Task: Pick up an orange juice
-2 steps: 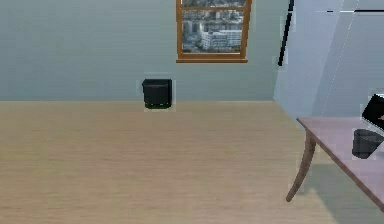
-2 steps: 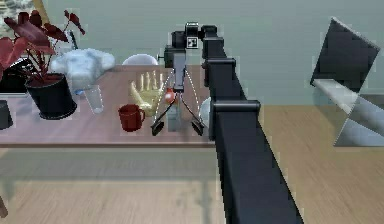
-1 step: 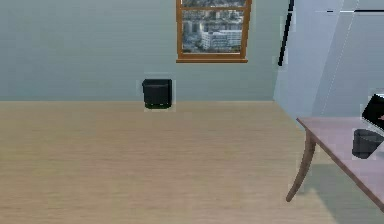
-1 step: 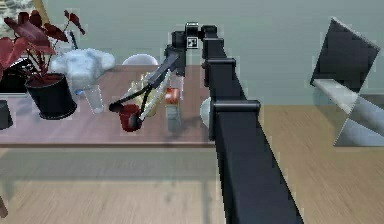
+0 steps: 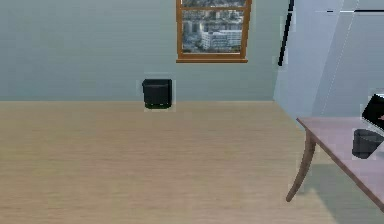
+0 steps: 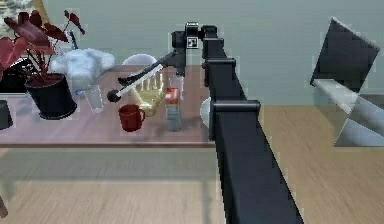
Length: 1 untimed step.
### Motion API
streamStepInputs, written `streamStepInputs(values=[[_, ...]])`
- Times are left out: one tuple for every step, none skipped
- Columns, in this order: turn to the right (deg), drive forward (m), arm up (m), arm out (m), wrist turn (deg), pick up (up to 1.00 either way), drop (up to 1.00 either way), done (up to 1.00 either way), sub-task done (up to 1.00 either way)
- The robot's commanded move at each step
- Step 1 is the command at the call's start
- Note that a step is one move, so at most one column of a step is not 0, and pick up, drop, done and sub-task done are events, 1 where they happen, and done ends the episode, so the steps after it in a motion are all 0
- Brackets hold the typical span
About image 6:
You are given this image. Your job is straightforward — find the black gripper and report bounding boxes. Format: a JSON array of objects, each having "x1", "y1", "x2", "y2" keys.
[{"x1": 106, "y1": 30, "x2": 188, "y2": 104}]

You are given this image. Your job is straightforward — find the orange juice carton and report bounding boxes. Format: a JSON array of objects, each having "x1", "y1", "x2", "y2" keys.
[{"x1": 164, "y1": 87, "x2": 183, "y2": 133}]

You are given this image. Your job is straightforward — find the white bowl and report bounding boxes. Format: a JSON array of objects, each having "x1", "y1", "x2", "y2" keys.
[{"x1": 121, "y1": 53, "x2": 158, "y2": 67}]

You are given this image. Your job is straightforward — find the red mug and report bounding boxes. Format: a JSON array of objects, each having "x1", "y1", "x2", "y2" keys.
[{"x1": 118, "y1": 103, "x2": 147, "y2": 133}]

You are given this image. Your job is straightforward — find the clear drinking glass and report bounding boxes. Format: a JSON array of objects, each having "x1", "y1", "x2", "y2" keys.
[
  {"x1": 82, "y1": 84, "x2": 105, "y2": 115},
  {"x1": 167, "y1": 75, "x2": 185, "y2": 101}
]

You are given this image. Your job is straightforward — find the white fluffy blue-tinted figure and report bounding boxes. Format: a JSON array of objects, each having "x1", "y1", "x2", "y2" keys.
[{"x1": 49, "y1": 47, "x2": 116, "y2": 92}]

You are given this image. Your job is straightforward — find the brown wooden table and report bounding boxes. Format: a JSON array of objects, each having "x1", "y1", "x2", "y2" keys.
[{"x1": 0, "y1": 64, "x2": 218, "y2": 150}]

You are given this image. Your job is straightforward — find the white plate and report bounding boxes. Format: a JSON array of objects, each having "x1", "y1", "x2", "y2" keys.
[{"x1": 199, "y1": 97, "x2": 213, "y2": 130}]

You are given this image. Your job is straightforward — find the red plant in black pot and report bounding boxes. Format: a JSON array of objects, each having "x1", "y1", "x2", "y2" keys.
[{"x1": 0, "y1": 9, "x2": 87, "y2": 121}]

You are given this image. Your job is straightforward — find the black box shape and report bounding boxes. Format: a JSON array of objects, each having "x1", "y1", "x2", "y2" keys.
[{"x1": 0, "y1": 58, "x2": 32, "y2": 95}]

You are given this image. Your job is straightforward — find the small black pot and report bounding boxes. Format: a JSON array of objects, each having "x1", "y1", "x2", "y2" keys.
[{"x1": 0, "y1": 99, "x2": 14, "y2": 131}]

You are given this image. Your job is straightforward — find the black screen with grey stand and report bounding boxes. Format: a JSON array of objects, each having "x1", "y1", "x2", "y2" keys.
[{"x1": 309, "y1": 16, "x2": 384, "y2": 148}]

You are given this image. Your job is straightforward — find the framed patterned wall picture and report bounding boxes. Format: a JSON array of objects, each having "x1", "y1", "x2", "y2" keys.
[{"x1": 0, "y1": 0, "x2": 50, "y2": 32}]

